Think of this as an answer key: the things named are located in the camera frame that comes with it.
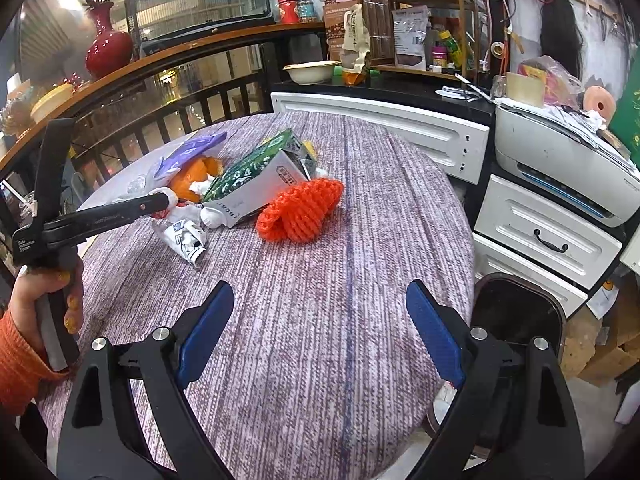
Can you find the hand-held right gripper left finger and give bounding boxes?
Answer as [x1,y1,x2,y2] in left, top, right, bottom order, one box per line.
[56,280,236,480]

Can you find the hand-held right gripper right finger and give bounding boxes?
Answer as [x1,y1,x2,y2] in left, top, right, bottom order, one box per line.
[405,279,586,480]

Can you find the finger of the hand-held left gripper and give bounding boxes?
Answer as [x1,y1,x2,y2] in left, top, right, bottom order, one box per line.
[30,117,77,232]
[45,193,171,247]

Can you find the white paper scrap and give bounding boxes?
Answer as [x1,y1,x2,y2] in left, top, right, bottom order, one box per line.
[149,187,181,221]

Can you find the crushed white and blue wrapper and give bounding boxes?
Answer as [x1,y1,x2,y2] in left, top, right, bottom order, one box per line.
[154,209,209,267]

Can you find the dark brown trash bin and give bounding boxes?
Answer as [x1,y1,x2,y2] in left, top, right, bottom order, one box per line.
[425,272,569,461]

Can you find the purple plastic packet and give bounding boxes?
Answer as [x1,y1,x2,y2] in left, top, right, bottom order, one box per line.
[152,132,228,181]

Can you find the green and white carton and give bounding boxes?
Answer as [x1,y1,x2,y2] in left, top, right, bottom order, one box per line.
[202,129,319,227]

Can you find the orange foam fruit net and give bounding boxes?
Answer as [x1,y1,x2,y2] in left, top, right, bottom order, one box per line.
[256,178,345,244]

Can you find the person's left hand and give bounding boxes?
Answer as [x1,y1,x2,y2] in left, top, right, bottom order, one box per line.
[10,258,86,350]

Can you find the round yellow lidded container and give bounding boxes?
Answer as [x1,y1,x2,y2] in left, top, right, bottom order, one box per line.
[30,83,76,124]

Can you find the orange peel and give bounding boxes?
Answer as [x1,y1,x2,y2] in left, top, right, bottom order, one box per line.
[170,156,226,205]

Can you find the red ceramic vase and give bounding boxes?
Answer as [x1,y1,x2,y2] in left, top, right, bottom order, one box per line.
[85,1,135,80]

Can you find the wooden topped black railing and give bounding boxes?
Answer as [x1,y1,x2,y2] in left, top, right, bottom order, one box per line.
[0,22,327,241]

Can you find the cardboard boxes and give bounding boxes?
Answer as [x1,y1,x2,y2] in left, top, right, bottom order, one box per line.
[560,280,640,387]

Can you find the white printer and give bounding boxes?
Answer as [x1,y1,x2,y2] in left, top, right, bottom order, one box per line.
[494,97,640,229]

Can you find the white drawer cabinet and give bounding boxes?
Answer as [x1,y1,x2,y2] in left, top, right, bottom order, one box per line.
[270,91,491,186]

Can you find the white dish with pen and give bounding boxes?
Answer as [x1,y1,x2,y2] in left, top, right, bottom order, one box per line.
[435,73,494,104]

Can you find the white bowl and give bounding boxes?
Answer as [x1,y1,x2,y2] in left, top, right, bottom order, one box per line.
[283,60,341,86]

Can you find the pile of papers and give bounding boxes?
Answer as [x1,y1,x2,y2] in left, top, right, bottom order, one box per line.
[542,101,632,157]

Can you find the green and yellow bottle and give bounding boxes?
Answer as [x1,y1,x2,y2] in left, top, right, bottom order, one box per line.
[439,30,464,69]

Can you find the clear bag of coloured packets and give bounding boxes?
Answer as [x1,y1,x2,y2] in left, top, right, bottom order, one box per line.
[517,55,586,109]

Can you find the pink foam roll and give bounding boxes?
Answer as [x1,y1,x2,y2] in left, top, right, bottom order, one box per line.
[582,85,617,121]

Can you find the green box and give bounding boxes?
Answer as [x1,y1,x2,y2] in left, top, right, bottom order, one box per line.
[607,82,640,169]

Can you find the brown printed box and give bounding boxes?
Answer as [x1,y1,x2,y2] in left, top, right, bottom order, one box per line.
[322,0,367,64]

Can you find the silver and brown pouch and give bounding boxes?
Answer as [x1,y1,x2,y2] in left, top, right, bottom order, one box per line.
[391,5,431,71]

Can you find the beige paper bag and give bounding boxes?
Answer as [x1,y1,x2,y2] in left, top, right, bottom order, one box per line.
[340,4,372,74]

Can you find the dark brown slatted box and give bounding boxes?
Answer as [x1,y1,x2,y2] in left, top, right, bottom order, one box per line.
[361,0,396,66]

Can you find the black hair piece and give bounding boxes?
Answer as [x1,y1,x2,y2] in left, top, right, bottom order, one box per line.
[540,0,584,79]

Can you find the white drawer with black handle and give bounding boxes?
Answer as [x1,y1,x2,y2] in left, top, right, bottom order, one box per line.
[474,174,623,291]
[472,232,589,319]

